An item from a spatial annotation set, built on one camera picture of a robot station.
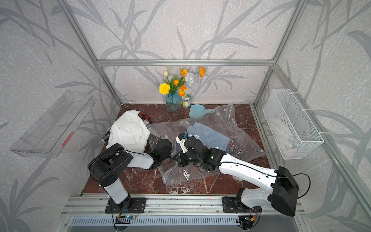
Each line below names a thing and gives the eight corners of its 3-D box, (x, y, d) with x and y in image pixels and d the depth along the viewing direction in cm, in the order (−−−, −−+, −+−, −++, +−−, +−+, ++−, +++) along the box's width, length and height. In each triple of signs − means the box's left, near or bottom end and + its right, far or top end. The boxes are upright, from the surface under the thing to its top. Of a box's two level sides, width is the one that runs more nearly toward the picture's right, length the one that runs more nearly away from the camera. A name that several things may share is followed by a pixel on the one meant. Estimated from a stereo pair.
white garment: (115, 152, 95) (103, 140, 83) (126, 123, 111) (118, 109, 99) (150, 152, 95) (143, 140, 83) (156, 123, 111) (152, 109, 99)
